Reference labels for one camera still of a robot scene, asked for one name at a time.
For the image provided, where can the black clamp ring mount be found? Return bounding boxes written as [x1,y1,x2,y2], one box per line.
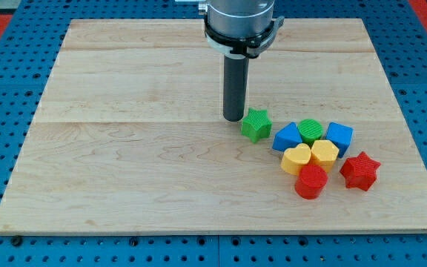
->
[204,16,285,59]

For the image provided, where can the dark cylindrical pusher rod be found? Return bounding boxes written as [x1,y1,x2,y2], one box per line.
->
[222,56,249,122]

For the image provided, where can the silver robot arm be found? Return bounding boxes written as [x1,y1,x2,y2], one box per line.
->
[177,0,285,122]

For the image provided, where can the green star block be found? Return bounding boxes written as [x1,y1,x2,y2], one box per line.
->
[241,108,272,143]

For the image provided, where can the blue cube block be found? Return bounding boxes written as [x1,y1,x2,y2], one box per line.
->
[325,122,354,158]

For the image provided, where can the red star block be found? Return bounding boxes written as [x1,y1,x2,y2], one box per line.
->
[340,151,381,191]

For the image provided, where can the blue triangular block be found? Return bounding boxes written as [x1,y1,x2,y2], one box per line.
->
[272,122,302,152]

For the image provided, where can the green cylinder block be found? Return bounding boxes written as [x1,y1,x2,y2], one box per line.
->
[298,119,323,146]

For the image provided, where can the yellow heart block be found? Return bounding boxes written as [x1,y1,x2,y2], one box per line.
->
[280,143,311,176]

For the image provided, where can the yellow hexagon block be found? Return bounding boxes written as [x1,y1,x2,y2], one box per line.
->
[310,139,340,173]

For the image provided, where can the light wooden board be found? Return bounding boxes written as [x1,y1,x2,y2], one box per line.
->
[0,19,427,236]

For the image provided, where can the red cylinder block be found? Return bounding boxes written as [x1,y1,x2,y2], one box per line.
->
[294,165,328,200]

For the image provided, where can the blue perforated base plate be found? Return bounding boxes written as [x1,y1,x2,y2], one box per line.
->
[0,0,427,266]

